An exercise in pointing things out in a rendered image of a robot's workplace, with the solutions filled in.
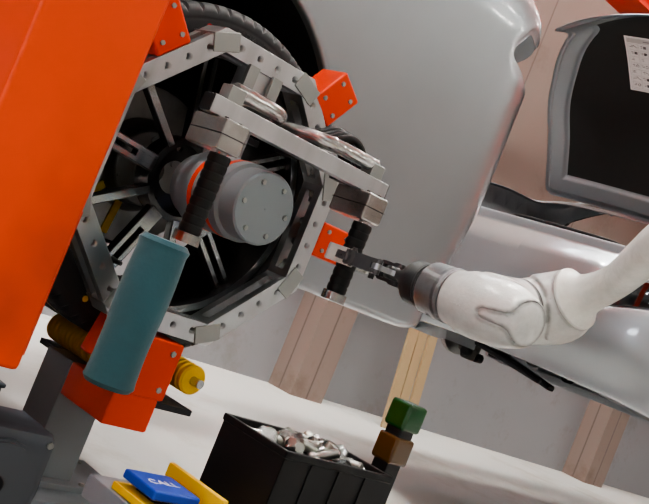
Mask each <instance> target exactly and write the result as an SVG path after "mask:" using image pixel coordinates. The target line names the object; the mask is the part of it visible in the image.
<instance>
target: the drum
mask: <svg viewBox="0 0 649 504"><path fill-rule="evenodd" d="M209 152H210V151H207V152H202V153H199V154H196V155H192V156H190V157H188V158H186V159H185V160H184V161H182V162H181V163H180V164H179V165H178V167H177V168H176V170H175V171H174V173H173V175H172V178H171V182H170V196H171V200H172V202H173V205H174V206H175V208H176V209H177V210H178V212H179V214H180V215H181V216H182V217H183V214H184V213H185V212H186V207H187V205H188V204H189V200H190V197H191V195H193V190H194V188H195V186H196V183H197V180H198V178H199V177H200V173H201V171H202V169H203V168H204V167H203V166H204V163H205V161H206V160H207V156H208V154H209ZM226 157H228V158H230V159H231V162H230V164H229V167H227V172H226V174H225V176H224V177H223V178H224V179H223V181H222V184H220V189H219V191H218V193H217V194H216V198H215V201H214V202H213V206H212V208H211V210H210V211H209V215H208V218H207V219H206V223H205V225H204V227H203V228H202V229H204V230H206V231H208V232H211V233H214V234H216V235H219V236H221V237H223V238H226V239H229V240H231V241H234V242H239V243H245V242H246V243H248V244H251V245H256V246H261V245H266V244H269V243H271V242H273V241H274V240H276V239H277V238H278V237H279V236H280V235H281V234H282V233H283V232H284V230H285V229H286V227H287V226H288V224H289V222H290V219H291V216H292V212H293V195H292V191H291V188H290V186H289V184H288V183H287V181H286V180H285V179H284V178H283V177H282V176H280V175H278V174H276V173H273V172H270V171H269V170H268V169H267V168H265V167H264V166H261V165H259V164H255V163H252V162H250V161H246V160H242V159H239V158H234V157H230V156H226Z"/></svg>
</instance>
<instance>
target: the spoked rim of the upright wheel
mask: <svg viewBox="0 0 649 504"><path fill-rule="evenodd" d="M237 67H238V66H236V65H234V64H233V63H231V62H229V61H227V60H226V59H224V58H222V57H220V56H217V57H214V58H212V59H210V60H208V61H205V62H203V63H201V64H199V65H196V66H194V67H192V68H193V69H194V70H195V71H196V72H195V77H194V81H193V86H192V91H191V95H190V100H189V104H188V109H187V114H186V118H185V123H184V127H183V132H182V136H179V135H172V132H171V129H170V126H169V124H168V121H167V118H166V115H165V112H164V110H163V107H162V104H161V101H160V98H159V96H158V93H157V90H156V87H155V84H154V85H151V86H149V87H147V88H145V89H142V90H143V92H144V95H145V98H146V101H147V103H148V106H149V109H150V112H151V114H152V117H153V120H154V123H155V125H156V128H157V131H158V133H159V136H160V138H159V139H157V140H156V141H154V142H153V143H151V144H150V145H149V146H148V147H147V148H146V147H145V146H143V145H141V144H140V143H138V142H136V141H135V140H133V139H132V138H130V137H128V136H127V135H125V134H123V133H122V132H120V131H119V132H118V135H117V137H116V139H118V140H119V141H121V142H123V143H124V144H126V145H128V146H129V147H131V148H133V150H132V152H130V151H128V150H127V149H125V148H123V147H122V146H120V145H118V144H117V143H115V142H114V145H113V147H112V149H111V150H113V151H114V152H116V153H118V154H120V155H121V156H123V157H125V158H126V159H128V160H130V161H131V162H133V163H135V164H136V169H135V174H134V184H132V185H127V186H122V187H117V188H112V189H106V190H101V191H96V192H94V193H93V195H92V198H91V202H92V205H94V204H99V203H104V202H109V201H114V200H119V199H124V198H128V197H133V196H137V198H138V200H139V202H140V203H141V205H142V206H143V208H142V209H141V211H140V212H139V213H138V214H137V215H136V216H135V217H134V218H133V219H132V220H131V221H130V222H129V223H128V224H127V225H126V227H125V228H124V229H123V230H122V231H121V232H120V233H119V234H118V235H117V236H116V237H115V238H114V239H113V240H112V241H111V243H110V244H109V245H108V246H107V247H108V250H109V253H110V256H111V257H112V256H114V257H116V258H117V259H119V260H120V261H122V260H123V259H124V258H125V257H126V256H127V255H128V254H129V253H130V252H131V251H132V249H133V248H134V247H135V246H136V245H137V242H138V239H139V234H141V233H143V232H149V231H150V230H151V229H152V228H153V227H154V226H155V225H156V224H157V222H158V221H159V220H160V219H161V218H162V219H165V220H167V223H166V227H165V232H164V237H163V238H164V239H167V240H169V241H171V242H174V243H176V239H174V238H172V234H173V232H174V229H175V228H178V229H179V227H178V226H179V224H180V222H181V221H182V216H181V215H180V214H179V212H178V210H177V209H176V208H175V206H174V205H173V202H172V200H171V196H170V194H169V193H165V192H164V191H163V190H162V189H161V187H160V184H159V175H160V172H161V170H162V168H163V167H164V166H165V165H166V164H167V163H169V162H171V161H178V162H180V163H181V162H182V161H184V160H185V159H186V158H188V157H190V156H192V155H196V154H199V153H202V152H203V150H204V148H203V147H200V146H198V145H196V144H194V143H192V142H190V141H188V140H186V138H185V136H186V134H187V131H188V129H189V126H190V125H189V123H190V124H191V122H192V119H193V117H194V114H195V112H196V111H202V112H205V111H203V110H201V109H200V108H199V105H200V102H201V100H202V97H203V95H204V93H205V91H209V92H214V93H217V94H219V93H220V90H221V88H222V85H223V83H227V84H231V82H232V79H233V77H234V74H235V72H236V69H237ZM250 137H251V138H253V139H255V140H257V141H259V142H260V143H259V146H258V148H256V147H252V146H250V145H248V144H246V147H245V149H244V151H243V154H242V156H241V159H242V160H246V161H250V162H252V163H255V164H259V165H261V166H264V167H265V168H267V169H268V170H269V171H270V172H273V173H276V174H278V175H280V176H282V177H283V178H284V179H285V180H286V181H287V183H288V184H289V186H290V188H291V191H292V195H293V199H294V195H295V189H296V181H297V160H295V159H291V158H288V157H284V156H282V155H280V154H278V153H276V152H275V151H274V149H275V147H273V146H271V145H269V144H268V143H266V142H264V141H262V140H260V139H258V138H256V137H254V136H252V135H250ZM178 147H181V149H180V150H179V151H177V148H178ZM280 236H281V235H280ZM280 236H279V237H278V238H277V239H276V240H274V241H273V242H271V243H269V244H266V245H261V246H256V245H251V244H248V243H246V242H245V243H239V242H234V241H231V240H229V239H226V238H223V237H221V236H219V235H216V234H214V233H211V232H208V231H206V230H204V229H202V232H201V235H200V236H199V237H200V238H201V242H200V244H199V247H198V248H197V247H194V246H192V245H189V244H187V245H186V246H185V247H186V248H187V249H188V251H189V253H190V255H189V257H188V258H187V260H186V262H185V265H184V267H183V270H182V273H181V276H180V278H179V281H178V284H177V287H176V289H175V292H174V295H173V297H172V300H171V302H170V304H169V307H168V308H169V309H172V310H175V311H178V312H181V313H186V312H191V311H195V310H198V309H202V308H204V307H206V306H208V305H209V304H211V303H213V302H214V301H216V300H218V299H219V298H221V297H223V296H224V295H226V294H228V293H229V292H231V291H233V290H235V289H236V288H238V287H240V286H241V285H243V284H245V283H246V282H247V281H248V280H249V279H250V278H251V277H252V276H253V275H254V274H255V273H256V272H257V271H258V270H259V268H260V267H261V266H262V265H263V263H264V262H265V261H266V259H267V258H268V257H269V255H270V254H271V252H272V251H273V249H274V247H275V246H276V244H277V242H278V240H279V238H280Z"/></svg>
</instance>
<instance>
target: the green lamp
mask: <svg viewBox="0 0 649 504"><path fill-rule="evenodd" d="M426 414H427V410H426V409H425V408H423V407H421V406H419V405H417V404H415V403H413V402H411V401H408V400H404V399H401V398H398V397H394V398H393V400H392V403H391V405H390V408H389V410H388V412H387V415H386V417H385V422H386V423H387V424H389V425H391V426H393V427H395V428H397V429H399V430H401V431H404V432H407V433H411V434H414V435H417V434H418V433H419V431H420V429H421V426H422V424H423V421H424V419H425V416H426Z"/></svg>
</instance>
